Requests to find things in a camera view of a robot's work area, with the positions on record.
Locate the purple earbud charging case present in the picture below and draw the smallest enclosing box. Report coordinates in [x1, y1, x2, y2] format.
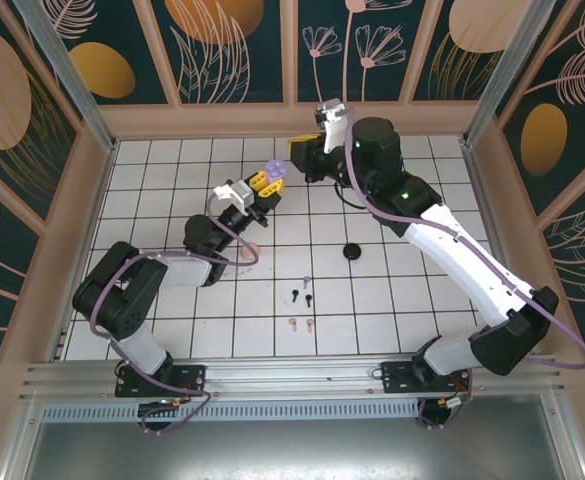
[264, 158, 287, 184]

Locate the black base electronics unit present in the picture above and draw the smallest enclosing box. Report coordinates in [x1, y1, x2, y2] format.
[136, 399, 183, 432]
[418, 389, 473, 429]

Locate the grey metal sheet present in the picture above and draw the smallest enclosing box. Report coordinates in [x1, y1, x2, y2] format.
[1, 394, 585, 480]

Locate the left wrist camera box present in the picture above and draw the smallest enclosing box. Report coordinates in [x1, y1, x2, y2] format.
[212, 179, 257, 211]

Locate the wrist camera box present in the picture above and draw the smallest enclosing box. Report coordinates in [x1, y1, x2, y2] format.
[313, 98, 354, 155]
[212, 179, 257, 211]

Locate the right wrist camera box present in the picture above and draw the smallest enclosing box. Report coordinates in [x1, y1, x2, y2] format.
[313, 98, 354, 155]

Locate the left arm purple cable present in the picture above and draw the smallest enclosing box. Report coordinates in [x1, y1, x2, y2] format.
[89, 192, 263, 434]

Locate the aluminium frame post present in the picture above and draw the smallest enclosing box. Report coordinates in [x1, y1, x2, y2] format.
[12, 0, 119, 154]
[460, 0, 574, 147]

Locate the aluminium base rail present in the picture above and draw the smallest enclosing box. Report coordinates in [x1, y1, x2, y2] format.
[19, 353, 567, 405]

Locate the slotted grey cable duct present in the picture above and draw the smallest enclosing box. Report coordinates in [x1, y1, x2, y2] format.
[40, 398, 422, 422]

